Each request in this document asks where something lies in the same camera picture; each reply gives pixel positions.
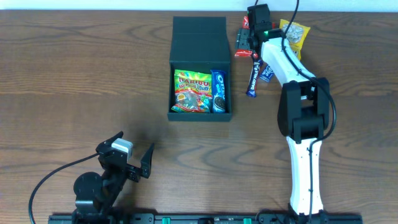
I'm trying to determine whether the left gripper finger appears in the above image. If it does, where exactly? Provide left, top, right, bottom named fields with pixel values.
left=104, top=131, right=124, bottom=146
left=141, top=143, right=154, bottom=179

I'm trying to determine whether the red snack bag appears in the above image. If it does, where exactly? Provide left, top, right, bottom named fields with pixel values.
left=234, top=16, right=258, bottom=58

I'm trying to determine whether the blue Oreo cookie pack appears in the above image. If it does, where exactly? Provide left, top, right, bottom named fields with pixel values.
left=211, top=70, right=226, bottom=113

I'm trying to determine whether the dark green box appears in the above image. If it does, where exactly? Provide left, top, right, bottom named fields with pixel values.
left=167, top=16, right=232, bottom=122

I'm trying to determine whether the Haribo worms gummy bag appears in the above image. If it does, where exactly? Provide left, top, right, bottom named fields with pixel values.
left=171, top=70, right=212, bottom=113

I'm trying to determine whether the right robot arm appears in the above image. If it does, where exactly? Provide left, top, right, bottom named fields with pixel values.
left=236, top=28, right=336, bottom=220

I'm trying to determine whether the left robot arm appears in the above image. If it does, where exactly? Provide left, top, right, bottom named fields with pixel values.
left=72, top=131, right=155, bottom=223

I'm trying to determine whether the small blue Eclipse pack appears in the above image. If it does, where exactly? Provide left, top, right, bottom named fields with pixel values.
left=259, top=65, right=274, bottom=83

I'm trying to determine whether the yellow snack bag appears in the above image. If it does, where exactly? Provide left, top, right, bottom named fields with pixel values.
left=279, top=19, right=310, bottom=60

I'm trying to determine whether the Cadbury Dairy Milk bar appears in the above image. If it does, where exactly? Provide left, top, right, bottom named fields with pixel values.
left=246, top=58, right=262, bottom=98

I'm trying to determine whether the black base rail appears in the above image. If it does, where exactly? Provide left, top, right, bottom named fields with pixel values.
left=48, top=213, right=363, bottom=224

